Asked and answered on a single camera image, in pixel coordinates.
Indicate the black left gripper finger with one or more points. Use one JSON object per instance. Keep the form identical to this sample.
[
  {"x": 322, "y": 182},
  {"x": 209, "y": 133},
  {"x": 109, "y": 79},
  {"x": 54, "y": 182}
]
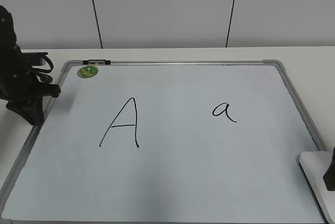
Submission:
[{"x": 329, "y": 176}]

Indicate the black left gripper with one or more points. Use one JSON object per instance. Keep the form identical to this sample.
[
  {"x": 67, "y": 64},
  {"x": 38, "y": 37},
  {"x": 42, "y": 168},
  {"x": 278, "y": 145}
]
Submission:
[{"x": 20, "y": 80}]

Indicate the white rectangular board eraser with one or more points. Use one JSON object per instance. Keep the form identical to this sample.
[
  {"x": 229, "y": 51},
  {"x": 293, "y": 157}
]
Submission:
[{"x": 315, "y": 165}]

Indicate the green round magnet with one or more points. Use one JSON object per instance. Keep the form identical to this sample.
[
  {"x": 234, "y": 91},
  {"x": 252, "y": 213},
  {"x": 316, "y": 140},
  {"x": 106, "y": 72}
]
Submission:
[{"x": 87, "y": 72}]

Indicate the grey-framed whiteboard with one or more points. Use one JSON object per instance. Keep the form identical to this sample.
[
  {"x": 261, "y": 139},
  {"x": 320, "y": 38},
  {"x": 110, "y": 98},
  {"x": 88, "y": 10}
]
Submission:
[{"x": 180, "y": 142}]

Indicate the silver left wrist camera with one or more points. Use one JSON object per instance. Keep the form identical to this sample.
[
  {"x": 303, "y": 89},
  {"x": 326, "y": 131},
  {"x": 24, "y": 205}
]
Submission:
[{"x": 36, "y": 58}]

